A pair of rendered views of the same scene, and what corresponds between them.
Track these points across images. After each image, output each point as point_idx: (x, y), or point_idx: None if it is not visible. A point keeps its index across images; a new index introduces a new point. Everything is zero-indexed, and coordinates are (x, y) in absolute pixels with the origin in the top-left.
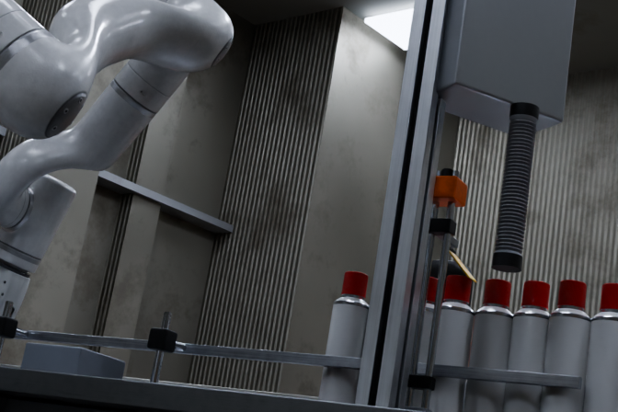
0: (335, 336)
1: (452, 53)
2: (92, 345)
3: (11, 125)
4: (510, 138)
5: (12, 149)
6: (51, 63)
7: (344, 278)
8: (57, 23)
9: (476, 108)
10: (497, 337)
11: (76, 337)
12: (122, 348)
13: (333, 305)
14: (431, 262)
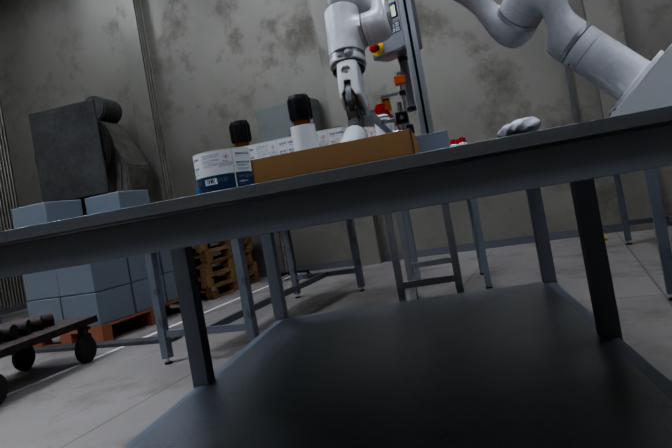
0: (391, 129)
1: (419, 36)
2: (385, 130)
3: (524, 43)
4: (407, 67)
5: None
6: None
7: (382, 106)
8: None
9: (401, 53)
10: None
11: (385, 125)
12: (387, 132)
13: (386, 117)
14: (304, 94)
